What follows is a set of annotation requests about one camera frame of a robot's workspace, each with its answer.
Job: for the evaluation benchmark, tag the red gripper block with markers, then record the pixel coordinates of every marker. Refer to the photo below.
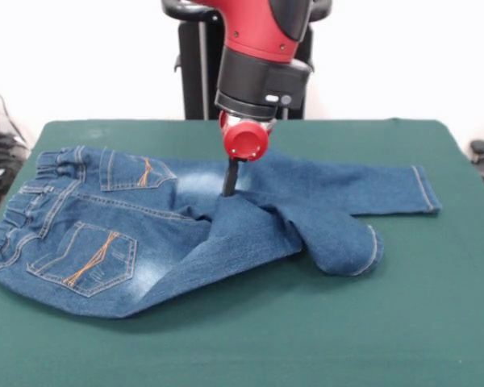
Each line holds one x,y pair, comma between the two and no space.
244,141

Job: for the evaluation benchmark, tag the blue denim jeans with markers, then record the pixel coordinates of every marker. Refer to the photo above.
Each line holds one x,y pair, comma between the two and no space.
125,250

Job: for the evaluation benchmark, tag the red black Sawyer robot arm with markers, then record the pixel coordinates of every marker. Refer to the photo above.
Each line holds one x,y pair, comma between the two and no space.
258,60

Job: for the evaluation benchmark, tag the dark green table cloth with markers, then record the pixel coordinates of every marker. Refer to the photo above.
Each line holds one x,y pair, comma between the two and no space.
266,354

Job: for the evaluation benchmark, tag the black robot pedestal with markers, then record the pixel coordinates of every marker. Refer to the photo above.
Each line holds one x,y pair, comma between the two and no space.
197,80

